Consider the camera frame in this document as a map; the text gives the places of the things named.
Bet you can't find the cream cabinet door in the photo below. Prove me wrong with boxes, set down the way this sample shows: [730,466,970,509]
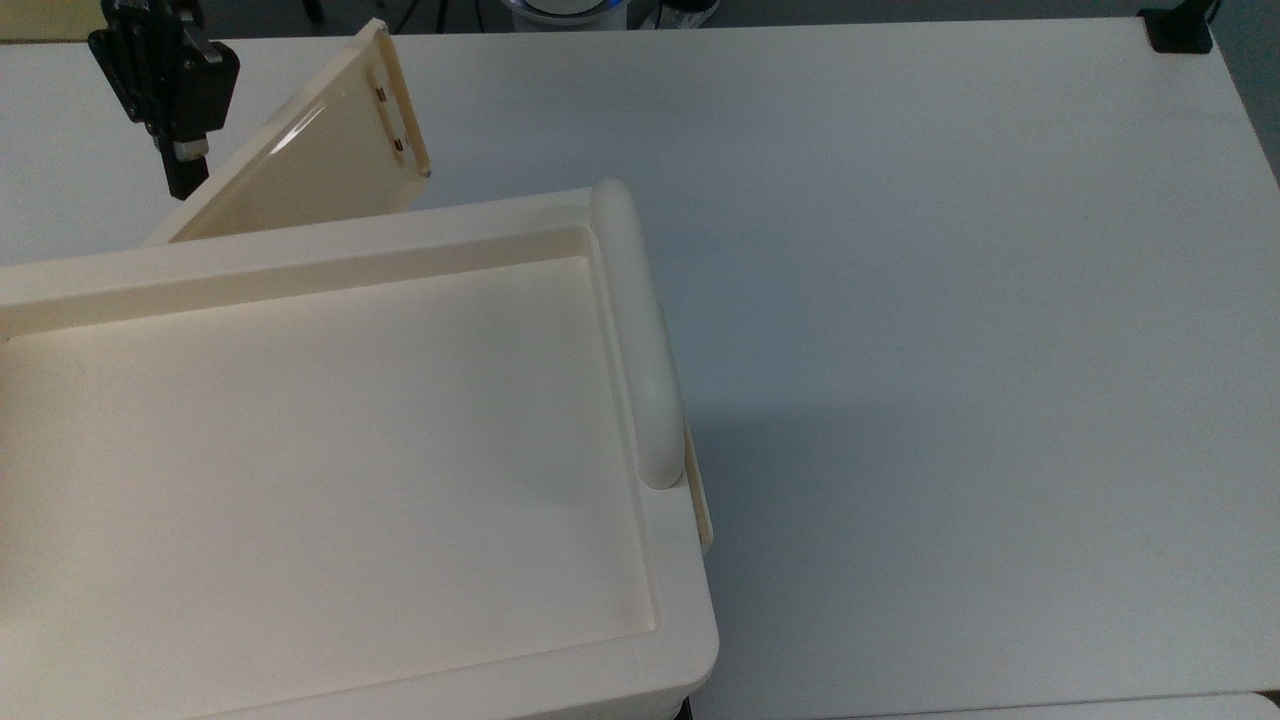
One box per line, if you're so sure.
[144,17,434,247]

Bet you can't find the black table clamp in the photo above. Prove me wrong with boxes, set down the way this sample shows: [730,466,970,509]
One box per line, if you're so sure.
[1138,0,1219,55]

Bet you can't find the cream plastic cabinet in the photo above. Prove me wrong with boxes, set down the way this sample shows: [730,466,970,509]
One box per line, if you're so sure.
[0,178,721,720]

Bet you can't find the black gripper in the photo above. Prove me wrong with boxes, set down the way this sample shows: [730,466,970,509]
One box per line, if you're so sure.
[87,0,242,202]

